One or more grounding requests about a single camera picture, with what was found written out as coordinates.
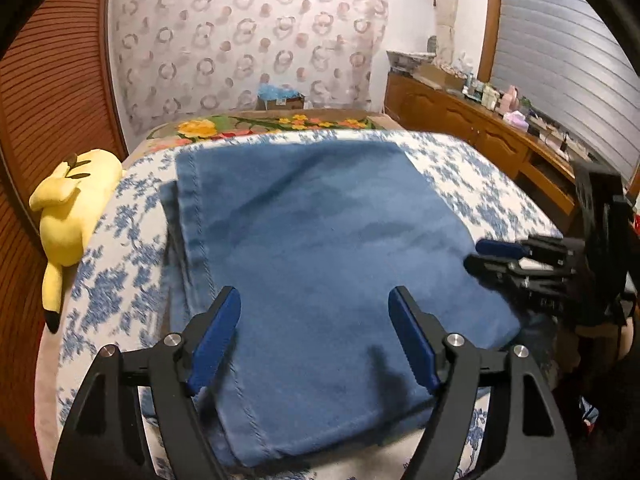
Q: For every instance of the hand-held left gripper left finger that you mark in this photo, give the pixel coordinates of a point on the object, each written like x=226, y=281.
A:
x=212, y=340

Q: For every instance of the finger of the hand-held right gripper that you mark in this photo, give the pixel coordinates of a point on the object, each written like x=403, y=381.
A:
x=495, y=270
x=492, y=247

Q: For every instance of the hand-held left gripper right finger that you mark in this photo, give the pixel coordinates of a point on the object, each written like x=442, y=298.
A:
x=415, y=340

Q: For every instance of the blue denim pants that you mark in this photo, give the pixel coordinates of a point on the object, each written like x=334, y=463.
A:
x=325, y=240

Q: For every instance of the blue white floral bedsheet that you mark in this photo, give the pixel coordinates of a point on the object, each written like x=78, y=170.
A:
x=120, y=270

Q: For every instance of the pink tissue pack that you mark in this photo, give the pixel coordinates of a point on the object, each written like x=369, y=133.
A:
x=515, y=119

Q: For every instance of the wooden sideboard cabinet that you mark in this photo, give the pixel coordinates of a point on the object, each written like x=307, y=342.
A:
x=450, y=115

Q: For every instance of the pink figurine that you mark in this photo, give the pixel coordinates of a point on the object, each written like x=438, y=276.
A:
x=511, y=97

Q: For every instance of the open cardboard box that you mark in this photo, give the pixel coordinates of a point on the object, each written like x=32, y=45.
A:
x=440, y=77

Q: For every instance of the yellow plush toy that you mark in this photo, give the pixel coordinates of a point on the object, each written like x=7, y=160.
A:
x=70, y=210

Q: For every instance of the patterned flat box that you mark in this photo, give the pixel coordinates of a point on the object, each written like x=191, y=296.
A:
x=410, y=60

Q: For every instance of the colourful flower blanket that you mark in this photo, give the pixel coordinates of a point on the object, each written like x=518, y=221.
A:
x=200, y=127

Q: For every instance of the cardboard box with blue bag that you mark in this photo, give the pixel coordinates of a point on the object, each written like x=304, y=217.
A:
x=280, y=97

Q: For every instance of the wooden louvered door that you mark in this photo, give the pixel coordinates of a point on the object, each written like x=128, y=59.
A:
x=50, y=85

